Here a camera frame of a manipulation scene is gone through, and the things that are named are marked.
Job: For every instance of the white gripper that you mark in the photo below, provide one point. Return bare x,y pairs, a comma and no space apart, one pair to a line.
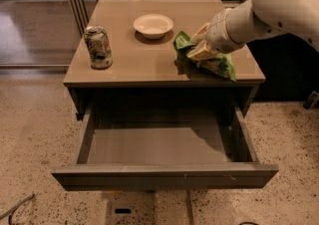
216,32

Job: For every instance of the green rice chip bag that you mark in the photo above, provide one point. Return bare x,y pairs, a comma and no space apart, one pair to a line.
220,65

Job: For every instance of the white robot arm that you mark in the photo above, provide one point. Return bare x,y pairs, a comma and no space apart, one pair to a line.
230,29

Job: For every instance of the grey cabinet with tan top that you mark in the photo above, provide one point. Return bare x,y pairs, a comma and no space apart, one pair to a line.
147,78

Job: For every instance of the open grey top drawer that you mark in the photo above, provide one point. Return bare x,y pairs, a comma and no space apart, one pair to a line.
164,149

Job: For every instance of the white paper bowl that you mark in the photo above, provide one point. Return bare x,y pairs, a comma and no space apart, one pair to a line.
153,26

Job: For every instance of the crushed printed drink can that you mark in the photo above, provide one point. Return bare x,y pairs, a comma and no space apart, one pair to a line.
99,48

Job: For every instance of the metal floor outlet plate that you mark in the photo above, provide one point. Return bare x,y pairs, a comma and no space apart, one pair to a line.
130,208

